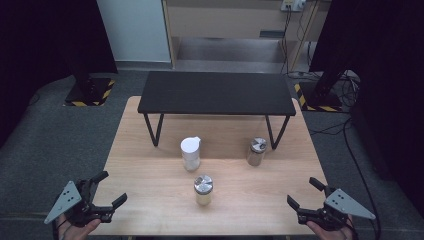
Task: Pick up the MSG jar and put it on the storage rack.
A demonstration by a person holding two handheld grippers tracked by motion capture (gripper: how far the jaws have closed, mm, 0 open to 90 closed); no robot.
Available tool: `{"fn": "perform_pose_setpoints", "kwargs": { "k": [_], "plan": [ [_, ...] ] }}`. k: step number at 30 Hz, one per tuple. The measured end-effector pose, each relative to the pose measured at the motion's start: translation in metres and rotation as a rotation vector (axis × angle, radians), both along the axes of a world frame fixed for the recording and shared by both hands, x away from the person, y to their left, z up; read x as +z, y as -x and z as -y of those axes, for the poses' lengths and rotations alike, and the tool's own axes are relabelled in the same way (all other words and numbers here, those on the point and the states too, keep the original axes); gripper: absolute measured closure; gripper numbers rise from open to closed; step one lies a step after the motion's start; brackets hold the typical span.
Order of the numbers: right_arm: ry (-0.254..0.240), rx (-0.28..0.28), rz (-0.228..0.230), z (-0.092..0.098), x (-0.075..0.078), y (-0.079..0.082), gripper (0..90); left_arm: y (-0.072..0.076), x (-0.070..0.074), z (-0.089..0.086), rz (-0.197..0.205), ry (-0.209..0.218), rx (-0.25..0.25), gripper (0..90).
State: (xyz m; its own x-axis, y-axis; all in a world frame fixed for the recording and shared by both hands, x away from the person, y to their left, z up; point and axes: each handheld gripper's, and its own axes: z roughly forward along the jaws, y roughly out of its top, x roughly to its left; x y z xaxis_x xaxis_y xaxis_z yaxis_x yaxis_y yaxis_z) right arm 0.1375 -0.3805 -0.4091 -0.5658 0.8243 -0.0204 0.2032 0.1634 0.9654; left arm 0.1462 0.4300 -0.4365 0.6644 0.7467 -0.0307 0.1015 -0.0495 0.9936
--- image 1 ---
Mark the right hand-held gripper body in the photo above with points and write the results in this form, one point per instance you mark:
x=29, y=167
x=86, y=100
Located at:
x=346, y=204

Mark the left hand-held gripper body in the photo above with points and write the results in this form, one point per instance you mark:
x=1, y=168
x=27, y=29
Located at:
x=65, y=200

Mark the metal-lidded jar brown contents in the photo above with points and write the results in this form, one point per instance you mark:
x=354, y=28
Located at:
x=257, y=146

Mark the metal-lidded jar yellow contents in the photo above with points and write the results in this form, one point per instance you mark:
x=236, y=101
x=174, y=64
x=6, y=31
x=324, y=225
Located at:
x=203, y=185

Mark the person's left hand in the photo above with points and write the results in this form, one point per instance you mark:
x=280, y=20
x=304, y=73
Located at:
x=78, y=232

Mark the person's right hand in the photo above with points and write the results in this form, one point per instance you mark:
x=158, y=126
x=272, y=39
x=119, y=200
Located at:
x=328, y=235

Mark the black stand with hazard-striped base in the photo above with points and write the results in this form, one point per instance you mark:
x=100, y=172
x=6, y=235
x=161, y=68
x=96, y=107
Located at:
x=320, y=96
x=88, y=91

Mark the black curtain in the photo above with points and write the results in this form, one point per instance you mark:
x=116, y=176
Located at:
x=40, y=40
x=390, y=50

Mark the white panel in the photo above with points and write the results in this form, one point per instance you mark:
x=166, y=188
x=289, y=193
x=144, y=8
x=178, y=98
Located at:
x=136, y=30

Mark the white power socket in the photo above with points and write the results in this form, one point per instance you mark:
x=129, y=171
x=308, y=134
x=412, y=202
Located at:
x=292, y=5

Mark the wooden cabinet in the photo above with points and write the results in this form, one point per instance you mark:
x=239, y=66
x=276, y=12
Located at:
x=216, y=20

